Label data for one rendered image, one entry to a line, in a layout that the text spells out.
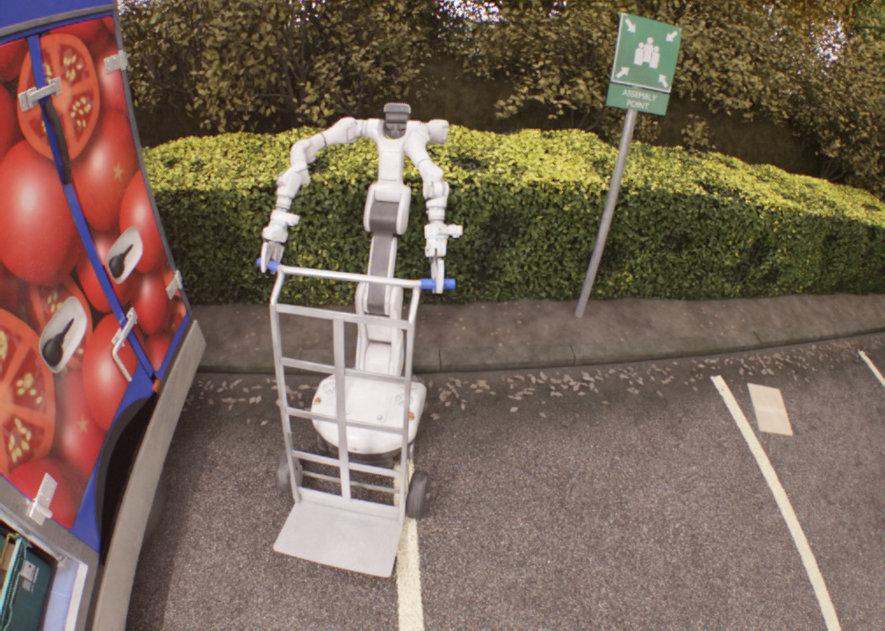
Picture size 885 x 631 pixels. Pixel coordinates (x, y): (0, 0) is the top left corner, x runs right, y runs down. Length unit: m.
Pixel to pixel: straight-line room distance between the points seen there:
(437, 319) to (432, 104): 2.53
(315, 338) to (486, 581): 1.87
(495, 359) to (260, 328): 1.64
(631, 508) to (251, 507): 2.04
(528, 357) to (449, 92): 3.03
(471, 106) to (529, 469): 3.66
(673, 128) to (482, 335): 3.85
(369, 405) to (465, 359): 0.81
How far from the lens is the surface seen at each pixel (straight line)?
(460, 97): 4.82
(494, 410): 2.66
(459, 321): 3.04
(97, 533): 1.97
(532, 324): 3.13
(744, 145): 6.42
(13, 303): 1.58
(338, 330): 1.61
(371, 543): 2.14
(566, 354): 2.98
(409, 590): 2.16
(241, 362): 2.98
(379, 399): 2.30
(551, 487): 2.45
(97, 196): 1.93
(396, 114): 2.27
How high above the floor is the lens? 2.11
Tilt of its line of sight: 39 degrees down
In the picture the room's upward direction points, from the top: 3 degrees clockwise
